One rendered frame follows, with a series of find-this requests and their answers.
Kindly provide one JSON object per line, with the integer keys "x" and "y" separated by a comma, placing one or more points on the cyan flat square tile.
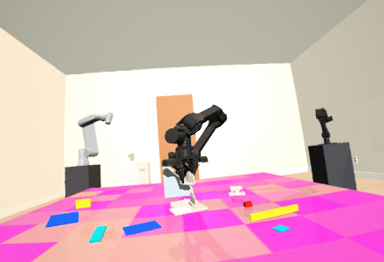
{"x": 281, "y": 228}

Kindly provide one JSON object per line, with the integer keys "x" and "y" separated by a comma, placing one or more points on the small red block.
{"x": 247, "y": 204}

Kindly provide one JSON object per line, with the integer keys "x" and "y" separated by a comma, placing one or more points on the cyan flat bar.
{"x": 98, "y": 234}

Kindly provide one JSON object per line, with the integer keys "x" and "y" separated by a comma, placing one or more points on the yellow long bar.
{"x": 273, "y": 213}

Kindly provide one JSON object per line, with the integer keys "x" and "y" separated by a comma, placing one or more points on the blue flat bar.
{"x": 137, "y": 228}

